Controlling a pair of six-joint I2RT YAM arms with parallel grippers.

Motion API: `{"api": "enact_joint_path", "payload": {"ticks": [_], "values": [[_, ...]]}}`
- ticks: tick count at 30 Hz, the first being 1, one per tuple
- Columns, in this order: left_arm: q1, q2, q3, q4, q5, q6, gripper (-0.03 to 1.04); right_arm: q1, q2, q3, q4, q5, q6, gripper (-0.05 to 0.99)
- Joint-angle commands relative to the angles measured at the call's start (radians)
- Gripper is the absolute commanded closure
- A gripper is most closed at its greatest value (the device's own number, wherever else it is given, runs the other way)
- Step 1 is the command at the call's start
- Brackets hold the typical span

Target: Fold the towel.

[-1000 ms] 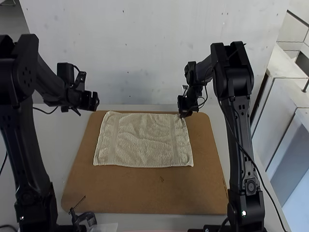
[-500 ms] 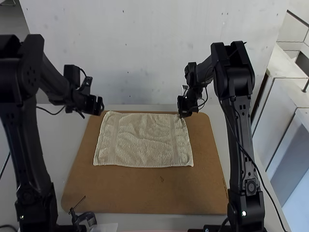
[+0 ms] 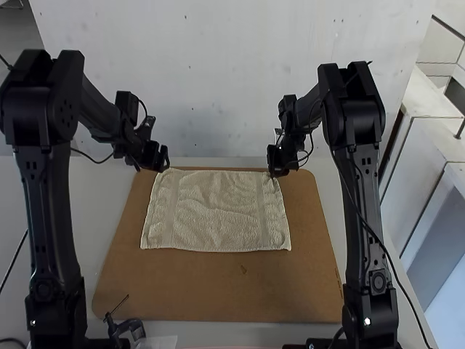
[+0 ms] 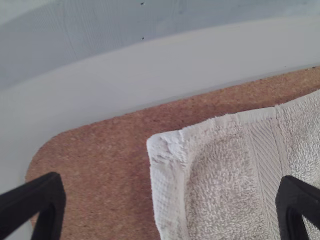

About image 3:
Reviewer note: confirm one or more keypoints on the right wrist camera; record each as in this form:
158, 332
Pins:
287, 105

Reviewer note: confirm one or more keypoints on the pale towel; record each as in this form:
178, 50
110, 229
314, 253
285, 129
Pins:
218, 211

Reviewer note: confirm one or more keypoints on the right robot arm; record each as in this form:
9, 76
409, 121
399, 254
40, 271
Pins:
359, 120

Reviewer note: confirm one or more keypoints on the cork mat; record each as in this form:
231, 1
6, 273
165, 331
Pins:
218, 287

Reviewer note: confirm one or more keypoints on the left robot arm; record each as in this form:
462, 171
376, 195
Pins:
40, 109

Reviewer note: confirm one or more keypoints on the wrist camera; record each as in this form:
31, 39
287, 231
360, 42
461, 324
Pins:
287, 105
128, 107

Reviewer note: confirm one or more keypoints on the black clamp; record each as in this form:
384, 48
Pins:
121, 327
316, 343

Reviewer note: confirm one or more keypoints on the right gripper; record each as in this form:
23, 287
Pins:
282, 156

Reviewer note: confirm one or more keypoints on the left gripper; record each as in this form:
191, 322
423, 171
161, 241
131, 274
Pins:
150, 154

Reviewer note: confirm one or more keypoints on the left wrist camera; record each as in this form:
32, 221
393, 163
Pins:
128, 107

